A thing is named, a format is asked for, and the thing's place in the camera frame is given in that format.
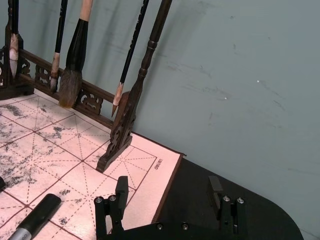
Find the black-handled brush with white tip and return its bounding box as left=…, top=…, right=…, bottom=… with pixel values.
left=8, top=0, right=20, bottom=79

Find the thin black-handled small brush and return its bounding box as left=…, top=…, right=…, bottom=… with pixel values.
left=50, top=0, right=69, bottom=92

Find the black table cloth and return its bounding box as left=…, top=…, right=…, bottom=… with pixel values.
left=150, top=156, right=305, bottom=240

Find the black cylindrical pen with grey band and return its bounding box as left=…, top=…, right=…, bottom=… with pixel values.
left=14, top=193, right=63, bottom=240

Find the large brush with beige handle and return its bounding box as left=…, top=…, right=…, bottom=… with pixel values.
left=58, top=0, right=95, bottom=109

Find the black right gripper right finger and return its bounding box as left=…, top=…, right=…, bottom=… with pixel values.
left=206, top=175, right=249, bottom=235

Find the black-handled brush with pointed brown tip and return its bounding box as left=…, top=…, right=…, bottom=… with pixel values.
left=111, top=0, right=150, bottom=118

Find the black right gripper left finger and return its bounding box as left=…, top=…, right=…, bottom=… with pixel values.
left=94, top=175, right=130, bottom=239

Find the pale felt mat with red grid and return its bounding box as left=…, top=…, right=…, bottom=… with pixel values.
left=0, top=88, right=187, bottom=240

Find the dark carved wooden brush rack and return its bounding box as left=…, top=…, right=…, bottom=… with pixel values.
left=0, top=0, right=174, bottom=174

